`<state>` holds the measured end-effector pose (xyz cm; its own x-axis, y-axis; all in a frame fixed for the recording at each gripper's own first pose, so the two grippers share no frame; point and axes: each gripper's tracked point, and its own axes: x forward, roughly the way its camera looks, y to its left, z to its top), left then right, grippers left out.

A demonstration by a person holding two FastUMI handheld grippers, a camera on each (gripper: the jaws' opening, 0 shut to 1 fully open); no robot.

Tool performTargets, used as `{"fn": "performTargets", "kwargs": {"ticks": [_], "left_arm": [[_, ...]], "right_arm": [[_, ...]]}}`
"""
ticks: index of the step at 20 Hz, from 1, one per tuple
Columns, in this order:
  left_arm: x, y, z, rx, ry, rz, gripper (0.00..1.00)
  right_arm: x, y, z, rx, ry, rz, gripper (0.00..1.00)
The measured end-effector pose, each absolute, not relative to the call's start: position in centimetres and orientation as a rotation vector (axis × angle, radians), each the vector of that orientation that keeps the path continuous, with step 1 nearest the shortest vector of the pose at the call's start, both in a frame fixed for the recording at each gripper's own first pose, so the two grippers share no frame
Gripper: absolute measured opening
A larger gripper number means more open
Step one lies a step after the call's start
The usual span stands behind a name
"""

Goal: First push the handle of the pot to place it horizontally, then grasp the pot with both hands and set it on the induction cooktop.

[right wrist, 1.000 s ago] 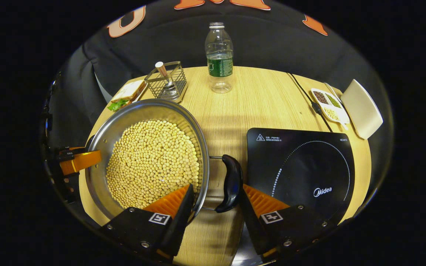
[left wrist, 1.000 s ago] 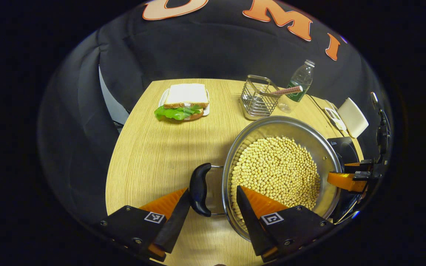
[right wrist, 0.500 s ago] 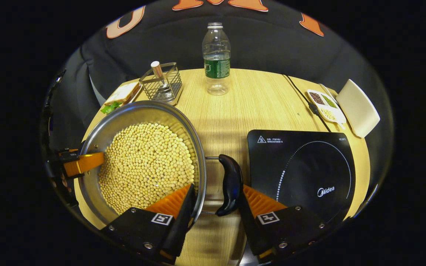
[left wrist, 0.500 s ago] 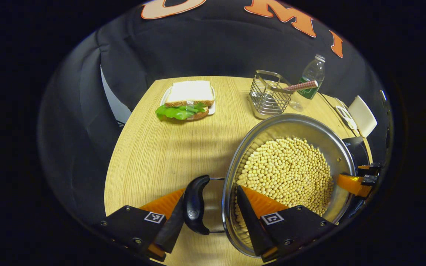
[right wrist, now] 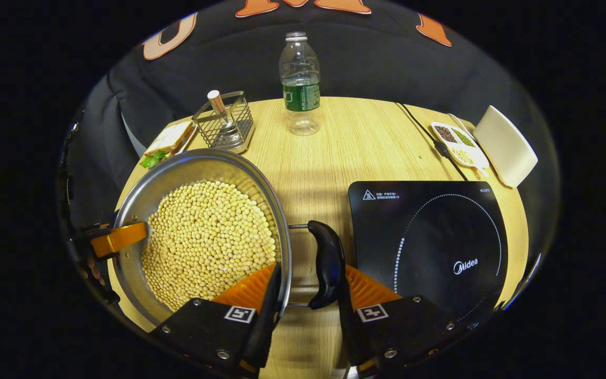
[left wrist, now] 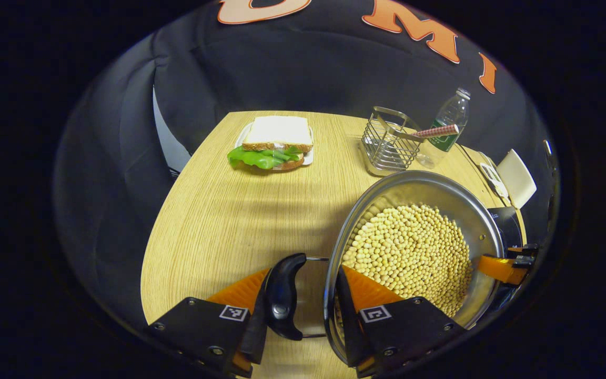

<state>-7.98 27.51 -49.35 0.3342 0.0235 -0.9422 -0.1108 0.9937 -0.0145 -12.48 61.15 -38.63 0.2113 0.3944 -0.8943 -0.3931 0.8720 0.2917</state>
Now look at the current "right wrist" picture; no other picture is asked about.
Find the black induction cooktop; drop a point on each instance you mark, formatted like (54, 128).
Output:
(429, 237)

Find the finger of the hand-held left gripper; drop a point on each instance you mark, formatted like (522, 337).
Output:
(121, 239)

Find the clear plastic water bottle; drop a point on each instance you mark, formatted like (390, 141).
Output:
(301, 95)

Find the pile of yellow soybeans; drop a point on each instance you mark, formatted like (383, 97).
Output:
(203, 242)

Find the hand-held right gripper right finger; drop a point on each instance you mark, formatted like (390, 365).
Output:
(387, 331)

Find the sandwich with lettuce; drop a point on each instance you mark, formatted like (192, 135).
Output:
(169, 139)

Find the white divided bean dish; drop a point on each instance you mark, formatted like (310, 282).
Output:
(458, 145)

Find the white toaster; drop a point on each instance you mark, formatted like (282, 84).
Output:
(505, 145)

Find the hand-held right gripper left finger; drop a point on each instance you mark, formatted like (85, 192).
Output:
(263, 321)

